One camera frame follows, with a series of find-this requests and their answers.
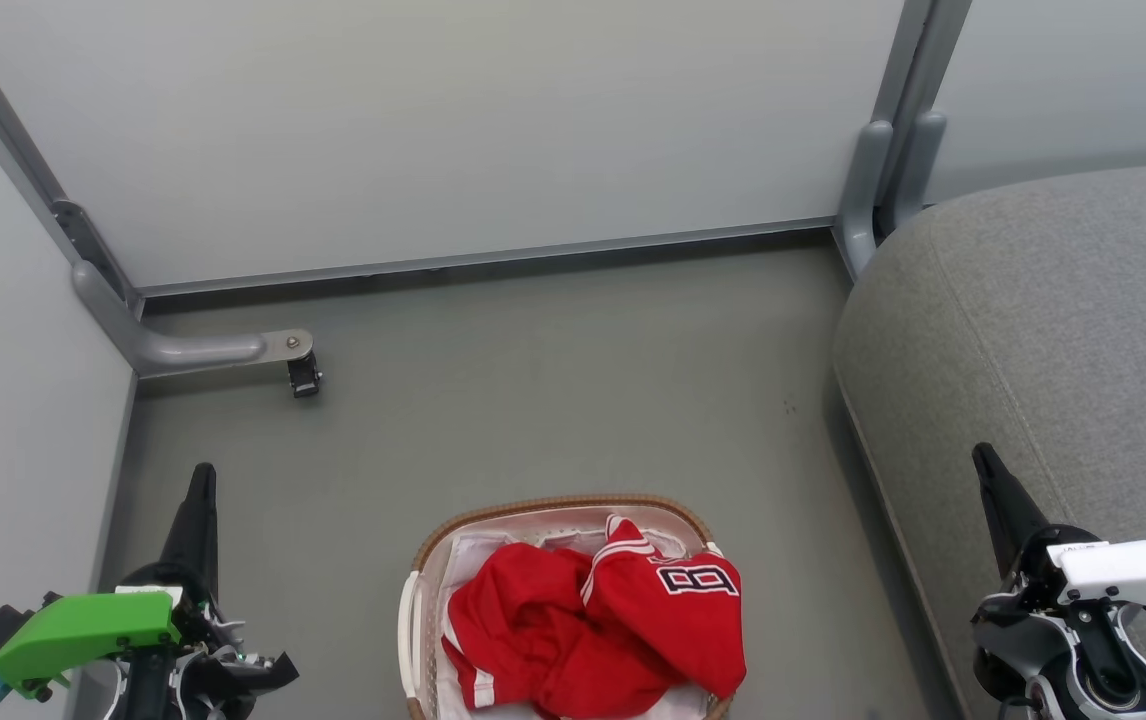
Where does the black caster wheel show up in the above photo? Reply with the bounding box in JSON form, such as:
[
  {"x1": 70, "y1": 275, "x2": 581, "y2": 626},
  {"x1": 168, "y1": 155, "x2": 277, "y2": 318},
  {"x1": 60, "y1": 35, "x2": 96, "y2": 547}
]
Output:
[{"x1": 287, "y1": 354, "x2": 324, "y2": 400}]

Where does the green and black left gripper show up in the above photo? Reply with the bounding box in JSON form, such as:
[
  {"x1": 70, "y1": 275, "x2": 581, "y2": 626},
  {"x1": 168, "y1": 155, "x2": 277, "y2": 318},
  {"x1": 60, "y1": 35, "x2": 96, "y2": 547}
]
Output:
[{"x1": 0, "y1": 462, "x2": 300, "y2": 720}]

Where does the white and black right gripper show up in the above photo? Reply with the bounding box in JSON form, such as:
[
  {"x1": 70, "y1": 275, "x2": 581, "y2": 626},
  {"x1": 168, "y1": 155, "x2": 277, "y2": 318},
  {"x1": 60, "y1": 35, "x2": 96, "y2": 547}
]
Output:
[{"x1": 972, "y1": 442, "x2": 1146, "y2": 637}]

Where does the woven laundry basket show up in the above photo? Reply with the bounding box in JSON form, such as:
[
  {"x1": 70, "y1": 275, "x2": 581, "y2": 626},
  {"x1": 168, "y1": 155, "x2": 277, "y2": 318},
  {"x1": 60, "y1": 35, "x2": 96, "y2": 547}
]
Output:
[{"x1": 397, "y1": 493, "x2": 740, "y2": 720}]

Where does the grey partition base rail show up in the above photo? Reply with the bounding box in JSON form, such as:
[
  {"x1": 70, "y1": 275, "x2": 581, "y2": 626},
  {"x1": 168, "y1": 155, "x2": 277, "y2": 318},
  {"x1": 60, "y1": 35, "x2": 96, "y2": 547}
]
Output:
[{"x1": 137, "y1": 217, "x2": 840, "y2": 298}]

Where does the red jersey with number 8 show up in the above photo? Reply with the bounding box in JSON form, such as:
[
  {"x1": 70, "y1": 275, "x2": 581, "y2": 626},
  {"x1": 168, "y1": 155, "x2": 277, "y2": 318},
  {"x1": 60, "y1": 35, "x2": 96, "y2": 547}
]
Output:
[{"x1": 581, "y1": 514, "x2": 748, "y2": 702}]

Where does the long grey partition foot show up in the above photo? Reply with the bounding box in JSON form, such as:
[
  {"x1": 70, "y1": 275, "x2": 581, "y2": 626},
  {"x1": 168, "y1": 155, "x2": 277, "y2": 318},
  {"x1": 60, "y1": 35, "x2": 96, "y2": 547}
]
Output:
[{"x1": 71, "y1": 200, "x2": 317, "y2": 380}]

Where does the grey fabric sofa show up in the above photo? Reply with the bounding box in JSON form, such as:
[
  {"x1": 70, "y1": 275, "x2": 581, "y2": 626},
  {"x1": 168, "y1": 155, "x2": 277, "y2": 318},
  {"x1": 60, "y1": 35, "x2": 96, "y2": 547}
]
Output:
[{"x1": 832, "y1": 160, "x2": 1146, "y2": 720}]

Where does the plain red garment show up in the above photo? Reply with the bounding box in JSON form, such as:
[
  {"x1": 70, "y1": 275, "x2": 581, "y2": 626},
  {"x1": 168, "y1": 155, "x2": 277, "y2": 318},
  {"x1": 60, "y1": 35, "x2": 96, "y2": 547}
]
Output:
[{"x1": 441, "y1": 543, "x2": 680, "y2": 720}]

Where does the white basket liner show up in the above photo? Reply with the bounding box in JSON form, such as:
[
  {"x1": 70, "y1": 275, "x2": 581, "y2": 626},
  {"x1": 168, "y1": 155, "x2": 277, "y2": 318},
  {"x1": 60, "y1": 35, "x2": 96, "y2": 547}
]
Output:
[{"x1": 423, "y1": 507, "x2": 716, "y2": 720}]

